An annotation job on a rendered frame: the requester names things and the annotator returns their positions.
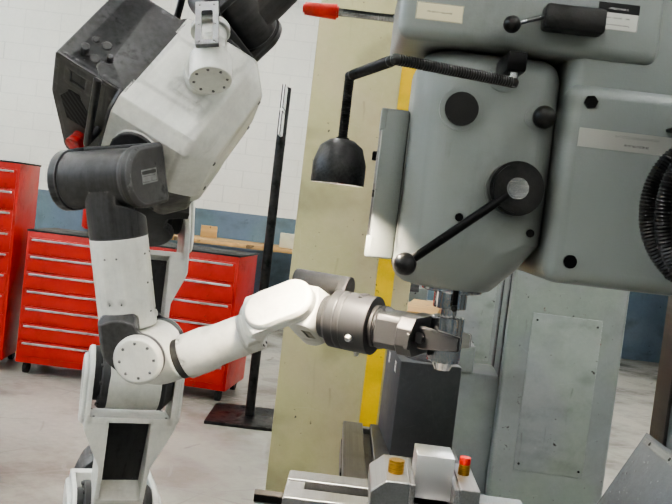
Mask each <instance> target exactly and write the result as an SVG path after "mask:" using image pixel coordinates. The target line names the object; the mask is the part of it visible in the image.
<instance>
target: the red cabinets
mask: <svg viewBox="0 0 672 504"><path fill-rule="evenodd" d="M41 166H42V165H36V164H30V163H23V162H15V161H7V160H0V360H3V359H4V358H6V357H8V359H14V357H15V352H16V359H15V361H16V362H23V365H22V372H25V373H28V372H29V371H30V368H31V364H39V365H47V366H55V367H63V368H71V369H78V370H82V367H83V359H84V354H85V353H86V352H89V348H90V345H92V344H95V345H100V341H99V332H98V312H97V303H96V295H95V286H94V277H93V269H92V260H91V251H90V243H89V234H88V232H87V231H79V230H70V229H62V228H38V229H34V227H35V217H36V207H37V197H38V187H39V177H40V167H41ZM258 255H259V253H253V252H245V251H237V250H229V249H222V248H214V247H206V246H198V245H193V248H192V251H191V252H190V253H189V263H188V273H187V276H186V278H185V279H184V281H183V283H182V285H181V287H180V288H179V290H178V292H177V294H176V295H175V297H174V299H173V300H172V302H171V304H170V312H169V319H171V320H173V321H175V322H176V323H177V324H178V325H179V326H180V328H181V329H182V331H183V333H186V332H188V331H191V330H194V329H196V328H199V327H205V326H210V325H213V324H216V323H218V322H221V321H224V320H226V319H229V318H231V317H234V316H237V315H238V314H239V311H240V309H241V306H242V305H243V302H244V300H245V298H246V297H248V296H250V295H253V292H254V283H255V274H256V265H257V256H258ZM245 362H246V356H245V357H242V358H240V359H237V360H234V361H232V362H229V363H226V364H224V365H222V366H221V367H219V368H217V369H216V370H214V371H211V372H208V373H206V374H203V375H200V376H198V377H195V378H191V377H189V378H186V379H185V381H184V386H190V387H196V388H203V389H209V390H216V391H215V394H214V400H216V401H220V399H221V396H222V392H225V391H226V390H228V389H229V388H230V390H235V388H236V384H237V383H238V382H239V381H241V380H242V379H243V378H244V371H245Z"/></svg>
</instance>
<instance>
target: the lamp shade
mask: <svg viewBox="0 0 672 504"><path fill-rule="evenodd" d="M365 173H366V163H365V158H364V153H363V149H362V148H361V147H360V146H359V145H358V144H357V143H355V142H354V141H352V140H349V138H345V137H336V138H330V139H329V140H327V141H325V142H323V143H322V144H320V146H319V148H318V150H317V153H316V155H315V157H314V159H313V164H312V172H311V181H314V182H321V183H328V184H336V185H345V186H355V187H364V181H365Z"/></svg>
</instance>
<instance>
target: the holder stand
mask: <svg viewBox="0 0 672 504"><path fill-rule="evenodd" d="M461 371H462V368H461V367H460V366H459V365H458V364H456V365H453V366H452V367H451V369H450V370H449V371H440V370H436V369H434V367H433V364H432V362H431V361H429V360H427V352H426V353H423V354H420V355H417V356H414V357H408V356H403V355H398V354H397V353H396V351H392V350H387V356H386V364H385V373H384V381H383V389H382V397H381V405H380V413H379V422H378V426H379V429H380V431H381V434H382V436H383V439H384V442H385V444H386V447H387V449H388V452H389V455H393V456H401V457H409V458H413V453H414V445H415V443H418V444H427V445H435V446H443V447H450V448H451V449H452V441H453V434H454V426H455V418H456V410H457V402H458V394H459V386H460V378H461Z"/></svg>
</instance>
